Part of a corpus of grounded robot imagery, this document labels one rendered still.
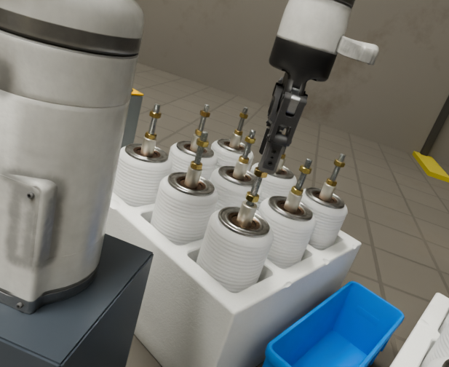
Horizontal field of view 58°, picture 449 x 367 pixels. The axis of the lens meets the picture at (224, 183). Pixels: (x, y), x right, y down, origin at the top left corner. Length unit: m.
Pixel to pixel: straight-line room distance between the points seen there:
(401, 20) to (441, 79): 0.44
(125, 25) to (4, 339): 0.20
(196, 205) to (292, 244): 0.16
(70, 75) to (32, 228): 0.09
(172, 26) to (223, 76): 0.48
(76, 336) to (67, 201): 0.09
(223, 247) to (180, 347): 0.17
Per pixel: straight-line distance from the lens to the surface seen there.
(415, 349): 0.63
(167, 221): 0.62
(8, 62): 0.24
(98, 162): 0.26
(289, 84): 0.48
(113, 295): 0.32
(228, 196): 0.69
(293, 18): 0.48
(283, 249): 0.65
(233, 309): 0.53
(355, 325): 0.86
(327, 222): 0.74
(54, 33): 0.23
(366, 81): 2.81
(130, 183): 0.69
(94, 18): 0.23
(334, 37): 0.49
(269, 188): 0.78
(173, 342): 0.64
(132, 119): 0.85
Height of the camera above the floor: 0.51
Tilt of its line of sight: 23 degrees down
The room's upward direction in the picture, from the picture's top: 17 degrees clockwise
